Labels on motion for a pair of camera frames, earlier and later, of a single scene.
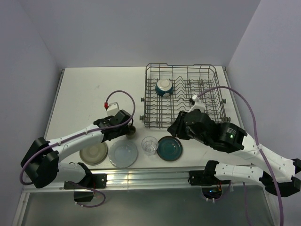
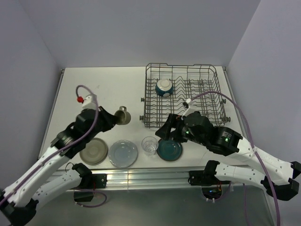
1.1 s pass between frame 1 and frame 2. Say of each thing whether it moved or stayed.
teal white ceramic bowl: stayed
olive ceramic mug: moved
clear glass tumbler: stayed
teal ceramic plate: stayed
